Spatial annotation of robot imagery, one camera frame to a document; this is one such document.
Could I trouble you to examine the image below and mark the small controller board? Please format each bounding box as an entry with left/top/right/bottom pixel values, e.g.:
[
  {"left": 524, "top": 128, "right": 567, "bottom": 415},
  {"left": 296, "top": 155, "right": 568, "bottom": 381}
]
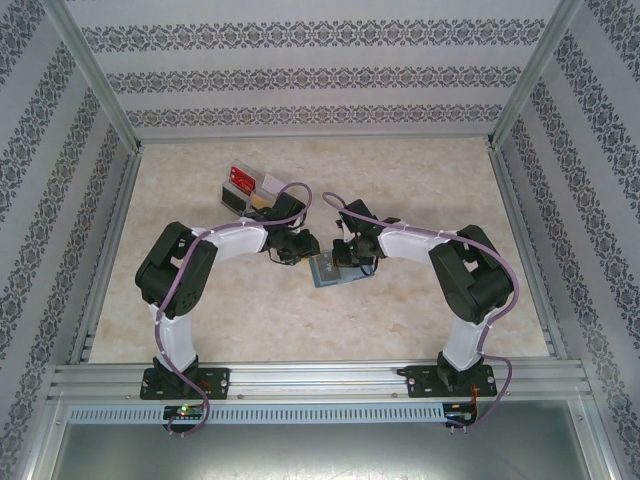
[
  {"left": 446, "top": 404, "right": 479, "bottom": 426},
  {"left": 163, "top": 404, "right": 209, "bottom": 426}
]

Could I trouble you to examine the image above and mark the grey metal sheet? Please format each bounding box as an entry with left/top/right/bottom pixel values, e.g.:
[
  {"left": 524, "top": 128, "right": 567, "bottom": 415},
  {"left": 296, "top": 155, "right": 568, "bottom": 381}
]
[{"left": 29, "top": 399, "right": 614, "bottom": 480}]

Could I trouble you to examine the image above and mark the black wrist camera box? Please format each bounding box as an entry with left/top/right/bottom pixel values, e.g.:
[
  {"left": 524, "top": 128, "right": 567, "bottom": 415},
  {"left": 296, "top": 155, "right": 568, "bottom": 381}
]
[
  {"left": 294, "top": 230, "right": 321, "bottom": 256},
  {"left": 331, "top": 237, "right": 356, "bottom": 269}
]

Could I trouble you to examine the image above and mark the aluminium mounting rail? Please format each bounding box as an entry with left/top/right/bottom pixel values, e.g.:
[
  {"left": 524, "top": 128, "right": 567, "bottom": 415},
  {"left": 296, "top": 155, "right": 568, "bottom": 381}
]
[{"left": 47, "top": 362, "right": 591, "bottom": 401}]

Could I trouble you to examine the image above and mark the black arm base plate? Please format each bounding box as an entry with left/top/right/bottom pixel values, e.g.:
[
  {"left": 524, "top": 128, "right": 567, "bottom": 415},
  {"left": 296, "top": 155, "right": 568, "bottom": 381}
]
[
  {"left": 141, "top": 366, "right": 232, "bottom": 401},
  {"left": 405, "top": 364, "right": 499, "bottom": 400}
]

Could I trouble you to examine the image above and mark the grey slotted cable duct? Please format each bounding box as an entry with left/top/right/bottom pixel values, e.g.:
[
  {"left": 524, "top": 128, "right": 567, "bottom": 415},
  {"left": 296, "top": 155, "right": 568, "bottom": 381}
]
[{"left": 67, "top": 403, "right": 446, "bottom": 424}]

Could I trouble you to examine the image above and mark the aluminium side rail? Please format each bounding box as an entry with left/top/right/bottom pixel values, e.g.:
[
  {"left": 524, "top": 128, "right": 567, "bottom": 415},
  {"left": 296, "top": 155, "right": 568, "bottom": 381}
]
[
  {"left": 69, "top": 147, "right": 144, "bottom": 364},
  {"left": 487, "top": 144, "right": 569, "bottom": 359}
]

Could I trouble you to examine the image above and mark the aluminium frame post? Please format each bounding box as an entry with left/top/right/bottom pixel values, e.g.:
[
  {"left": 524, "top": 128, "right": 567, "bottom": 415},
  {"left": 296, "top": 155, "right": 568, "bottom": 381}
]
[
  {"left": 487, "top": 0, "right": 586, "bottom": 151},
  {"left": 42, "top": 0, "right": 146, "bottom": 154}
]

